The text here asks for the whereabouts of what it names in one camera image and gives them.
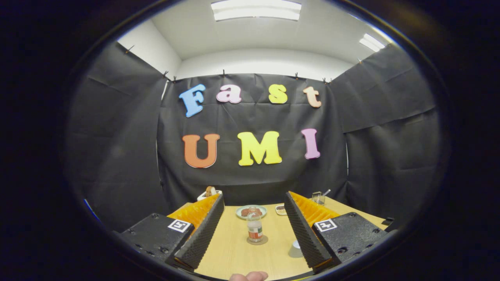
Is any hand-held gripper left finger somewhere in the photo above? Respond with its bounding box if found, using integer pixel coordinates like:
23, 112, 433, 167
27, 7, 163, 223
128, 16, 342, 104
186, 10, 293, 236
117, 194, 225, 272

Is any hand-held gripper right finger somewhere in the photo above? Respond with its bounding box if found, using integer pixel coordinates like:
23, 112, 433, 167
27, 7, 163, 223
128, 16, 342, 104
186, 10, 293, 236
284, 191, 393, 272

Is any white cup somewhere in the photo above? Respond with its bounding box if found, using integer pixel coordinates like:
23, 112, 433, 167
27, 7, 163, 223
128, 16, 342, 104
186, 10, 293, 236
288, 240, 305, 258

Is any clear juice bottle red label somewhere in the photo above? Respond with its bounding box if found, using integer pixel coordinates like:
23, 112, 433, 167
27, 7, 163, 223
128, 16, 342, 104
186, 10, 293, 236
247, 207, 264, 243

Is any wooden table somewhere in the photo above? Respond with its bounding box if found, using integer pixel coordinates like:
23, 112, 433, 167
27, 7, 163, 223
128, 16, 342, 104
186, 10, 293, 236
184, 195, 387, 281

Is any white toaster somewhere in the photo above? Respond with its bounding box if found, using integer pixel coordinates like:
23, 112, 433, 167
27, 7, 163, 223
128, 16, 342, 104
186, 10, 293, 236
197, 189, 222, 202

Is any pale green plate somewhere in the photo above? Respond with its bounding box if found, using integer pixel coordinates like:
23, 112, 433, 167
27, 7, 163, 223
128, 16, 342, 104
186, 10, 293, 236
236, 205, 267, 220

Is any ceiling light panel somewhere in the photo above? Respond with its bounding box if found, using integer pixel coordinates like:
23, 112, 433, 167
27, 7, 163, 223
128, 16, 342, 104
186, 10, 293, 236
211, 0, 302, 21
359, 33, 385, 52

